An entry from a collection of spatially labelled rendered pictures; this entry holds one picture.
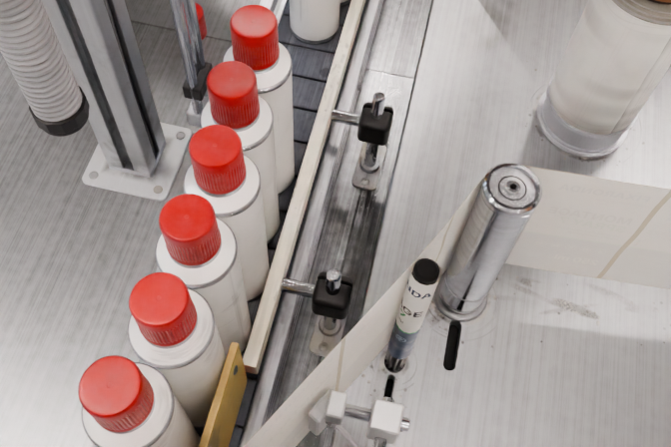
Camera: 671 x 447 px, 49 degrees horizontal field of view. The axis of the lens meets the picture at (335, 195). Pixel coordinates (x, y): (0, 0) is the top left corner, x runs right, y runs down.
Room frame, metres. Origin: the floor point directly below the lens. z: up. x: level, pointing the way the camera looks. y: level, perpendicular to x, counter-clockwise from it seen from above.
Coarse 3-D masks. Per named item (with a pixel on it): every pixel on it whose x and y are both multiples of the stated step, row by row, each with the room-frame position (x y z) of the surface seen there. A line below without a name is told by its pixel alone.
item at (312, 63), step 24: (288, 0) 0.58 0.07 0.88; (288, 24) 0.54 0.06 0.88; (288, 48) 0.51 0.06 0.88; (312, 48) 0.51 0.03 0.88; (312, 72) 0.48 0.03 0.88; (312, 96) 0.45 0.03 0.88; (312, 120) 0.42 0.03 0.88; (288, 192) 0.34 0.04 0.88; (240, 408) 0.14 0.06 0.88; (240, 432) 0.12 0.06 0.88
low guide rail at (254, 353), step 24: (360, 0) 0.55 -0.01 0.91; (336, 48) 0.48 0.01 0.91; (336, 72) 0.45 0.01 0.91; (336, 96) 0.43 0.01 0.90; (312, 144) 0.37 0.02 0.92; (312, 168) 0.34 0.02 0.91; (288, 216) 0.29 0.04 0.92; (288, 240) 0.27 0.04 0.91; (288, 264) 0.25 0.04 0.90; (264, 312) 0.21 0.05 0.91; (264, 336) 0.19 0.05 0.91
